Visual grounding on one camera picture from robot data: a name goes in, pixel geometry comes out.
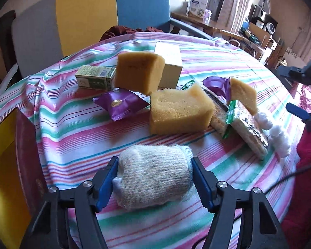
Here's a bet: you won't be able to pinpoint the white cotton ball bag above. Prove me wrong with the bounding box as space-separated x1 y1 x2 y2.
254 112 291 158

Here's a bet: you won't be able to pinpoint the small yellow sponge piece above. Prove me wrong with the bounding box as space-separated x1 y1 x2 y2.
227 77 258 116

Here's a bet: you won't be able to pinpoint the white sock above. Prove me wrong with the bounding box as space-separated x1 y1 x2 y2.
113 145 193 210

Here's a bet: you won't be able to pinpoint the cracker pack green ends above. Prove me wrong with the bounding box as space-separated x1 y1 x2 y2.
226 100 268 160

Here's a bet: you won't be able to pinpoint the purple snack packet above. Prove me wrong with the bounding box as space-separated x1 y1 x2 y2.
92 88 149 121
203 76 231 102

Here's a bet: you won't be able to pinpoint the large yellow sponge block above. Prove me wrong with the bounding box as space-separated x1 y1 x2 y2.
150 83 216 135

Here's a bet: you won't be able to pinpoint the green white small box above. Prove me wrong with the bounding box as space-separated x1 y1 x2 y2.
74 65 116 91

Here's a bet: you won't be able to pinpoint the white cardboard box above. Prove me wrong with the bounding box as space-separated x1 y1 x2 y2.
154 42 182 89

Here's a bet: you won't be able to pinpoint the dark red gold tin box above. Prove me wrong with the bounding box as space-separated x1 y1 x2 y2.
0 109 47 248

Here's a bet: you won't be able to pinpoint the striped tablecloth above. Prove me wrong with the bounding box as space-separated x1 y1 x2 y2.
0 33 304 248

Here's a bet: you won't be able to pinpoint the beige curtain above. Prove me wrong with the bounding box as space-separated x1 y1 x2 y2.
217 0 250 34

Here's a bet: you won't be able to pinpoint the wooden desk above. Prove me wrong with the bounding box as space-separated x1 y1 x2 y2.
170 12 275 57

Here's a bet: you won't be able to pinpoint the white product box on desk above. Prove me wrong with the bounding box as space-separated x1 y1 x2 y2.
186 0 208 19

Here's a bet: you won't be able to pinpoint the dark red cloth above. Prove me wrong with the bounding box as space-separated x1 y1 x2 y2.
100 25 163 42

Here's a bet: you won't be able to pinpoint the grey yellow blue chair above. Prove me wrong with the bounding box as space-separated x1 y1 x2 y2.
0 0 214 78

